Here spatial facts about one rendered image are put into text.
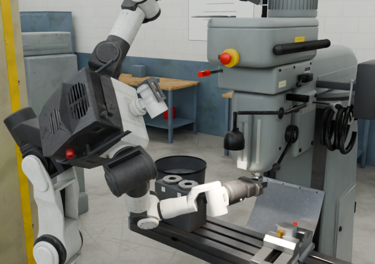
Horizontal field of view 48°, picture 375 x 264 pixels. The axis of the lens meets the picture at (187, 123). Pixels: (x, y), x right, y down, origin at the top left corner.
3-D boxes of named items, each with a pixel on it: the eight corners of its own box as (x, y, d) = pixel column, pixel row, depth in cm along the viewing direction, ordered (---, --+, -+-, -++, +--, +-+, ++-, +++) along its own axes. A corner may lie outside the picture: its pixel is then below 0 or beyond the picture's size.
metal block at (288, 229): (291, 244, 163) (292, 230, 162) (277, 240, 167) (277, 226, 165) (296, 239, 167) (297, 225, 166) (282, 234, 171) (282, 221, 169)
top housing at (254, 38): (267, 69, 134) (269, 17, 130) (199, 63, 149) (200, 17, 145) (320, 58, 170) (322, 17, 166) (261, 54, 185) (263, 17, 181)
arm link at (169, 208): (192, 219, 158) (144, 229, 161) (190, 194, 164) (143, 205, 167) (184, 207, 149) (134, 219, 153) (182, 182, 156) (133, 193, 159)
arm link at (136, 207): (128, 231, 156) (123, 204, 139) (127, 199, 164) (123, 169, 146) (158, 229, 158) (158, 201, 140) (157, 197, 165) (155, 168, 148)
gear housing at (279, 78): (275, 96, 144) (277, 66, 141) (216, 89, 158) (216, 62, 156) (312, 84, 170) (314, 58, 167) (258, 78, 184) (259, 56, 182)
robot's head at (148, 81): (143, 111, 142) (157, 102, 137) (130, 89, 142) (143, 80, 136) (155, 105, 147) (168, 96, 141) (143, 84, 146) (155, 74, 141)
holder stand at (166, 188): (189, 233, 187) (189, 191, 182) (154, 217, 201) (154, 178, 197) (206, 224, 196) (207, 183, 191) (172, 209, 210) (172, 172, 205)
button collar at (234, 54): (236, 67, 138) (236, 49, 137) (220, 66, 142) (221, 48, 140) (239, 67, 140) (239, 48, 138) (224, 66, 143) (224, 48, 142)
